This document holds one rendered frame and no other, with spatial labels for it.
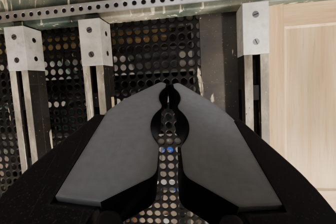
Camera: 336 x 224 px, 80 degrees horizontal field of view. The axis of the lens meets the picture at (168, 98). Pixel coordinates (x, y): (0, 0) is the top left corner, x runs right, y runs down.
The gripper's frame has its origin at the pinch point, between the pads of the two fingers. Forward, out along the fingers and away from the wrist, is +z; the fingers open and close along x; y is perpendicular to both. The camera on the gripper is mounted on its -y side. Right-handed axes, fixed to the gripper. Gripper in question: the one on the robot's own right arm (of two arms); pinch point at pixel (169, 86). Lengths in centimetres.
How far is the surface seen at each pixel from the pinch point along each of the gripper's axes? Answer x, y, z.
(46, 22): -35, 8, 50
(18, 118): -43, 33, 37
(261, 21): 22.6, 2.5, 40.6
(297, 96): 36, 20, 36
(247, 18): 19.2, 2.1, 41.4
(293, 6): 32, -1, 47
